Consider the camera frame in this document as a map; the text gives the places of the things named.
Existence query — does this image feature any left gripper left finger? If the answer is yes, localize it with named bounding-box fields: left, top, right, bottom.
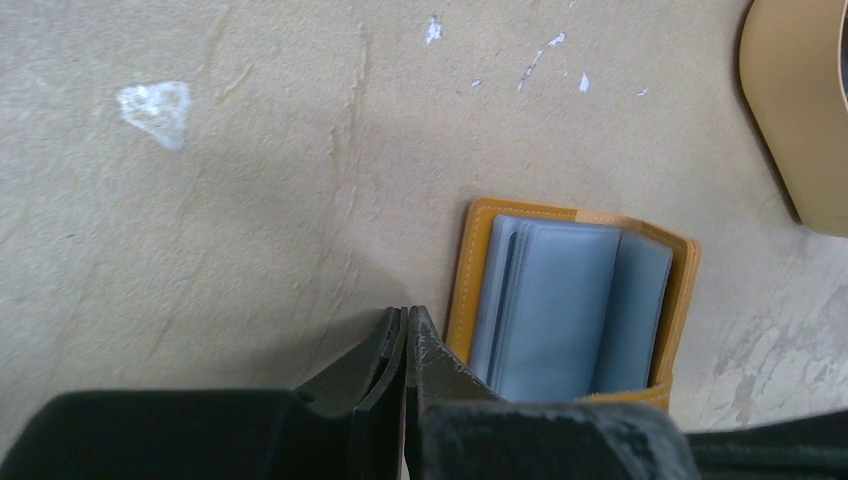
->
left=1, top=308, right=408, bottom=479

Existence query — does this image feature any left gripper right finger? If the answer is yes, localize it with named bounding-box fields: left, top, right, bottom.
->
left=405, top=306, right=701, bottom=479

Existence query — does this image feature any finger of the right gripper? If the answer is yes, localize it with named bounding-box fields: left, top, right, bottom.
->
left=686, top=410, right=847, bottom=479

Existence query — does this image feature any orange oval tray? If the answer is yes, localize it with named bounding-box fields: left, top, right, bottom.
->
left=738, top=0, right=847, bottom=237

